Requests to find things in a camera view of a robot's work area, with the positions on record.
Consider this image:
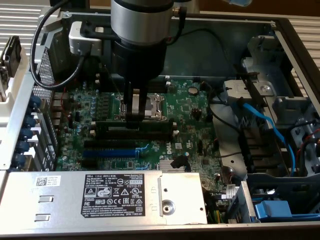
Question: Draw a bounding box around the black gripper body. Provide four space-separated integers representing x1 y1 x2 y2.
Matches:
111 36 168 83

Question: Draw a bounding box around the metal CPU socket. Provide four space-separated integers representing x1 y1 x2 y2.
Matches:
114 92 169 123

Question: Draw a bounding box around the long black expansion slot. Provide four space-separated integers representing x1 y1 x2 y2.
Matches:
83 139 138 150

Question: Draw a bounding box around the green motherboard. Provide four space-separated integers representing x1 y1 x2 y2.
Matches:
51 77 232 225

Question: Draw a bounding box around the blue expansion slot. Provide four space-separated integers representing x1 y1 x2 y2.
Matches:
81 148 138 159

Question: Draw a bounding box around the silver chipset heatsink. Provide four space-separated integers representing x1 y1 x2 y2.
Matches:
158 159 193 173

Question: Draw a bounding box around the grey PC case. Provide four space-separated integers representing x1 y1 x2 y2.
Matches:
0 7 320 238

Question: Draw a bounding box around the short black expansion slot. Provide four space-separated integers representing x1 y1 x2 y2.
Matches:
80 158 99 169

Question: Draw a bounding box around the silver rear port block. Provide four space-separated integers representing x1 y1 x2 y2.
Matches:
52 91 70 105
49 103 67 126

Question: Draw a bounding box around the black rating label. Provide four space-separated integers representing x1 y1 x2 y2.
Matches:
80 173 146 218

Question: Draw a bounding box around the blue card retention clip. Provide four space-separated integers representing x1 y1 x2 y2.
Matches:
19 127 35 141
16 139 31 155
28 94 42 110
24 113 38 128
13 152 28 167

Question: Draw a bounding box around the white barcode sticker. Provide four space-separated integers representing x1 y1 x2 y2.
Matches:
35 175 62 187

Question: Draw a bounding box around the grey metal power supply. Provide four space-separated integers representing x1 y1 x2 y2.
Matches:
0 169 209 226

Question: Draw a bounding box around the white parts rack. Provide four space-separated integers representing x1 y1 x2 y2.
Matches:
0 48 35 126

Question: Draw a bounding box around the black graphics card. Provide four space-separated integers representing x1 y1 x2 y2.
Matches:
0 35 23 85

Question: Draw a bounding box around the grey metal disk bay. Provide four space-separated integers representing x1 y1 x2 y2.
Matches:
222 34 320 176

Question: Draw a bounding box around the dark grey drive cage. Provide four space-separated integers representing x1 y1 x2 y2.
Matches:
246 172 320 223

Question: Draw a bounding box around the blue plastic latch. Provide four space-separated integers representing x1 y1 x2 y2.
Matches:
254 199 293 222

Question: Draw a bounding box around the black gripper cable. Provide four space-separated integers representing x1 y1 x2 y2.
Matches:
171 6 188 45

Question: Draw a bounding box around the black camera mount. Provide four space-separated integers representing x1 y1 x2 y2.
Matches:
79 20 116 41

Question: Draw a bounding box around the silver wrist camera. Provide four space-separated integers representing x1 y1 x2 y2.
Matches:
68 21 103 56

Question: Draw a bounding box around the thin black case wire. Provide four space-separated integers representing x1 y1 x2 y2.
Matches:
167 28 231 76

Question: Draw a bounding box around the black wire connector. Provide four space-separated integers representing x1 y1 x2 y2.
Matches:
169 154 189 170

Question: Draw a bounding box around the thin red wire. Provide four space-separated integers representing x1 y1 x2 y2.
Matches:
60 85 76 119

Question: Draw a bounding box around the black camera cable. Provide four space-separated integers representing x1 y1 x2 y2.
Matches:
29 0 87 88

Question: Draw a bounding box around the white wire tag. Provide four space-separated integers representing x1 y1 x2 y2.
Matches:
223 184 238 200

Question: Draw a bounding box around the black plastic drive bracket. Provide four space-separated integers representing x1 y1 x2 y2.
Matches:
237 117 286 174

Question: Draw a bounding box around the blue data wire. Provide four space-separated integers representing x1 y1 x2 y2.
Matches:
241 101 298 176

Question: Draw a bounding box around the yellow power wire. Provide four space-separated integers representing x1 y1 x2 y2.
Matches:
208 208 223 224

